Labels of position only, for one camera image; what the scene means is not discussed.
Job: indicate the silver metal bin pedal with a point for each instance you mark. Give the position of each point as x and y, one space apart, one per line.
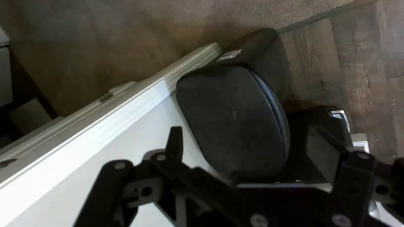
349 126

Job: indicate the white box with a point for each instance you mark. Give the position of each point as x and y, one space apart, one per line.
30 114

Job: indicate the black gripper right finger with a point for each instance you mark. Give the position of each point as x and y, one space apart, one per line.
354 184

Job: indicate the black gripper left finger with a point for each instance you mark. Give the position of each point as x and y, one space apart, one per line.
111 189

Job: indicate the grey cabinet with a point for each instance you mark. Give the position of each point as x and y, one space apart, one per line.
5 70

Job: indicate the black bin lid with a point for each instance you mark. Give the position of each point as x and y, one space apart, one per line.
232 121

